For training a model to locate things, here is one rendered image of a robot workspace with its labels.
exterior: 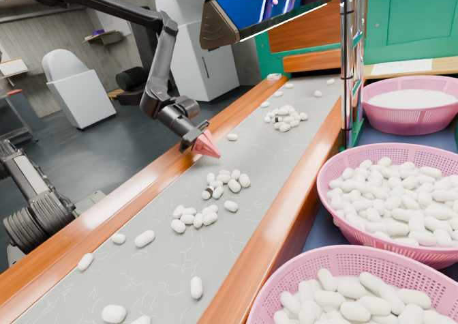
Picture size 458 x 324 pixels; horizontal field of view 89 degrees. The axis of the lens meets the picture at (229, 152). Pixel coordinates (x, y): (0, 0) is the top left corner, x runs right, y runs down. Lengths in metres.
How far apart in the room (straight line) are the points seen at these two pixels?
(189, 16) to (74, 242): 3.36
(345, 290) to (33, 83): 8.42
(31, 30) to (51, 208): 8.01
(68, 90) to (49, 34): 4.04
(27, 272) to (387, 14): 1.27
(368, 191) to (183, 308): 0.38
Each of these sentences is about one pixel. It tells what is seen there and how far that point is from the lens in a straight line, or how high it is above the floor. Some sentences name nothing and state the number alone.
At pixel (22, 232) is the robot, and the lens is 0.78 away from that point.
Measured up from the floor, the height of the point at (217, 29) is 1.07.
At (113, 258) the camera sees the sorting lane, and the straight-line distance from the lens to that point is 0.55.
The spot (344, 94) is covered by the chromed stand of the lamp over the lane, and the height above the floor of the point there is 0.87.
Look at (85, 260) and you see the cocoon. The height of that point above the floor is 0.76.
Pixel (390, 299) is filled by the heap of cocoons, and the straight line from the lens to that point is 0.39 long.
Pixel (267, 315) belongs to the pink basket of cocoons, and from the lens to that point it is 0.37.
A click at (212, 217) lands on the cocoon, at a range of 0.48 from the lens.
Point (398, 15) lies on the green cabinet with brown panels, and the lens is 1.15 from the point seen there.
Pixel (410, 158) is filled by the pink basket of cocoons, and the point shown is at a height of 0.74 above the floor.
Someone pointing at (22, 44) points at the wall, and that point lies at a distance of 8.56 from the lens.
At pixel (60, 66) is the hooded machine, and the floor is 1.07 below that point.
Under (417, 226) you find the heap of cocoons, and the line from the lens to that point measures 0.47.
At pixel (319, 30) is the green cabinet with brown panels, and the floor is 0.94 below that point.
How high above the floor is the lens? 1.08
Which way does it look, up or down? 29 degrees down
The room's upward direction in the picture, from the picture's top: 16 degrees counter-clockwise
